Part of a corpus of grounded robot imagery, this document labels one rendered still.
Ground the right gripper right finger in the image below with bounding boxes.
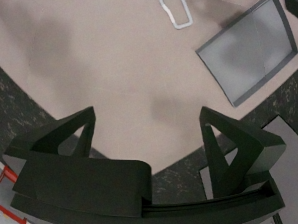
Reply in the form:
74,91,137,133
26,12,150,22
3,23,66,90
199,106,287,199

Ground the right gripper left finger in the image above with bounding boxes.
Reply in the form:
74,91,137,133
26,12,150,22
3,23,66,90
9,106,96,158

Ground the grey carabiner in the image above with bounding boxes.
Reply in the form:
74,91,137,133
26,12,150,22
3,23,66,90
159,0,192,30

